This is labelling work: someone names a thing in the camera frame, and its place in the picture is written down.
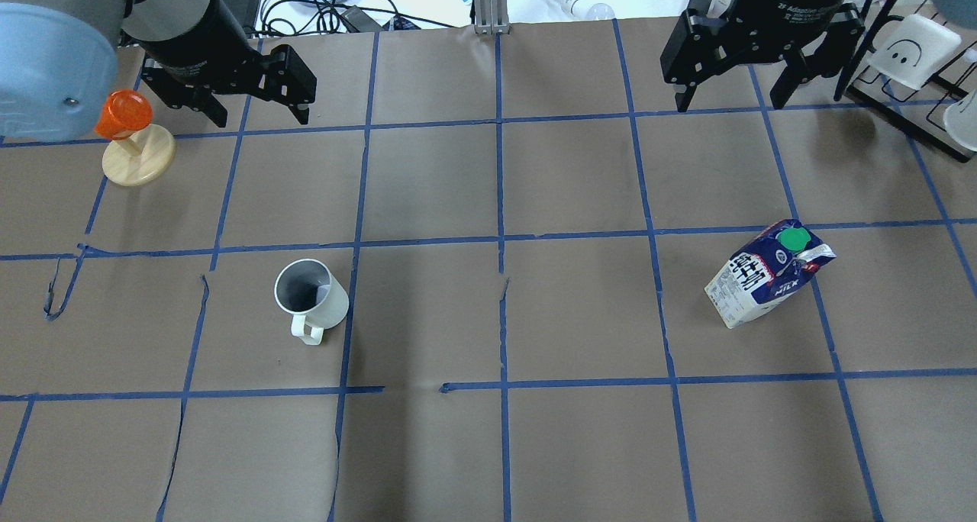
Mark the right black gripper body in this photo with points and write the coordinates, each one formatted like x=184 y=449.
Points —
x=786 y=7

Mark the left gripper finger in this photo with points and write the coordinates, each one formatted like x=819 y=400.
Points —
x=208 y=105
x=285 y=78

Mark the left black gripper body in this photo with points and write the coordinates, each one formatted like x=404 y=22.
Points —
x=192 y=47

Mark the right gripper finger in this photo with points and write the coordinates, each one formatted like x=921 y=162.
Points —
x=835 y=52
x=695 y=52

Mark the white mug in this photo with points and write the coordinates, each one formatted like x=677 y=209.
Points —
x=316 y=301

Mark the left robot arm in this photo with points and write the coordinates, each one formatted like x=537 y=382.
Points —
x=58 y=62

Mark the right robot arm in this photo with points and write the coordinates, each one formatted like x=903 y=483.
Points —
x=813 y=38

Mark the orange cup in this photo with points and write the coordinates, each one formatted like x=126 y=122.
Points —
x=124 y=113

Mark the blue milk carton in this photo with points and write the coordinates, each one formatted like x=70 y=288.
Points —
x=767 y=270

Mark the wooden mug tree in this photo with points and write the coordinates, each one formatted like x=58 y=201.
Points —
x=140 y=158

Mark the black wire rack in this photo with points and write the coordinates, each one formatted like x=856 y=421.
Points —
x=942 y=114

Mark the aluminium frame post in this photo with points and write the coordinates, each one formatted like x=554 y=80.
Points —
x=490 y=17

